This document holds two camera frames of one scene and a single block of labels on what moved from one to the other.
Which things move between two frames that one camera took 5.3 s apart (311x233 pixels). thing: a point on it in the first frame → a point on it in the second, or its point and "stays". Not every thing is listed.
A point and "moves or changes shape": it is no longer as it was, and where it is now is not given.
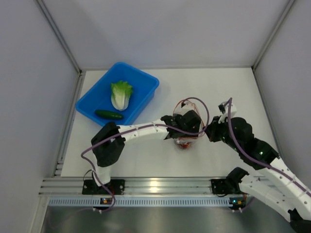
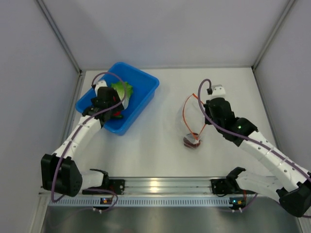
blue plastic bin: x=97 y=96 stays
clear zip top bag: x=188 y=124 moves or changes shape
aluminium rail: x=59 y=186 stays
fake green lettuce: x=120 y=92 stays
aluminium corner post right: x=289 y=6 stays
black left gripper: x=195 y=129 → x=116 y=98
